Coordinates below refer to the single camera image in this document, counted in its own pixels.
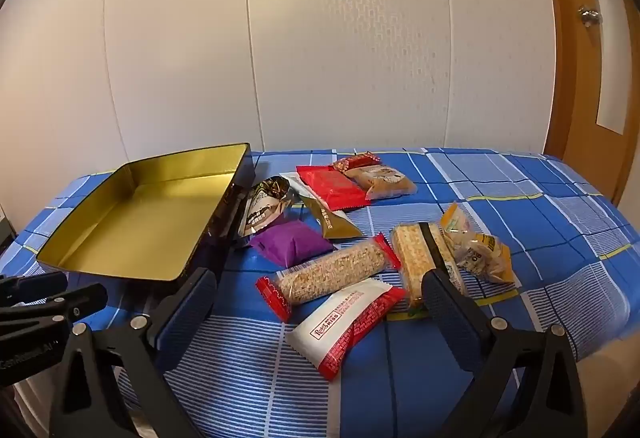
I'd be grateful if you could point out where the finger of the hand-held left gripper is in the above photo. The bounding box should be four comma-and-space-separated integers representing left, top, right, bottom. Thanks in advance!
0, 284, 108, 324
0, 272, 68, 306

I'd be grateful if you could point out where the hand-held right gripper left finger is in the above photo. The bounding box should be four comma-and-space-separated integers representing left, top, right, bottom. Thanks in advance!
49, 267, 219, 438

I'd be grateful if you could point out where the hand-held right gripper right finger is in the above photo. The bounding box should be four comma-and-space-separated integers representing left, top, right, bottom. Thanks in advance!
421, 268, 588, 438

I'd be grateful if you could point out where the yellow cracker packet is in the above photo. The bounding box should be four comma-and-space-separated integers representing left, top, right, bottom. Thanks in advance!
390, 221, 468, 311

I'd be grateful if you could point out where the clear yellow packet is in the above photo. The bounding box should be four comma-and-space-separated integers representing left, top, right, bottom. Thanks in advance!
440, 202, 515, 285

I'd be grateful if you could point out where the gold tin box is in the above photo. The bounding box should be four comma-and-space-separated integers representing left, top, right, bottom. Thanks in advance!
36, 142, 252, 299

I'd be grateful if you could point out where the white red snack packet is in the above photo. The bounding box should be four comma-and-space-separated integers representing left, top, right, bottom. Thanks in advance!
285, 278, 407, 381

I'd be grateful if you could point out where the purple snack packet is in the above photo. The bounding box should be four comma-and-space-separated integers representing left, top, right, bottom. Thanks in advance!
248, 219, 335, 267

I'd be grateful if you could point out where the brown white snack packet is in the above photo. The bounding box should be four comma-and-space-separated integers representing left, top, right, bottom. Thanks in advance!
239, 176, 296, 239

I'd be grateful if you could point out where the grain bar red-ended packet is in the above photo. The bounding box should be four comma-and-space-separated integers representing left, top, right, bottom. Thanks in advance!
255, 233, 402, 323

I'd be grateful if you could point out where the gold triangular snack packet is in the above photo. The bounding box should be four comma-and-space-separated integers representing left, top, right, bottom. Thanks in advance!
298, 193, 363, 240

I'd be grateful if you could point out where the tan pastry packet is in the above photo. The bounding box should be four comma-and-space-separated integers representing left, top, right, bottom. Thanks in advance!
344, 164, 417, 200

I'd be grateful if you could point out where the white blue-label snack packet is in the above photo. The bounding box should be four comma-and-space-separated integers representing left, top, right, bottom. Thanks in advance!
280, 172, 313, 199

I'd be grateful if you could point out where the red square snack packet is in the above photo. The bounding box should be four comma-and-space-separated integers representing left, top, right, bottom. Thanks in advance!
296, 164, 372, 211

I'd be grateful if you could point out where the small red candy packet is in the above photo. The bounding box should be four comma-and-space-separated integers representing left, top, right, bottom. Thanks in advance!
330, 153, 383, 174

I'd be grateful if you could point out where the blue plaid bed sheet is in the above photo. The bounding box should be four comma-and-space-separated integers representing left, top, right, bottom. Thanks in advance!
0, 148, 640, 438

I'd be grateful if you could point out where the wooden door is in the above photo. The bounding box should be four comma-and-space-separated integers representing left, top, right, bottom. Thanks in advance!
532, 0, 640, 206

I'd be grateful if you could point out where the white door panel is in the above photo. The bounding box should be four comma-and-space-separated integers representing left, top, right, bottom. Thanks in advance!
582, 0, 640, 135

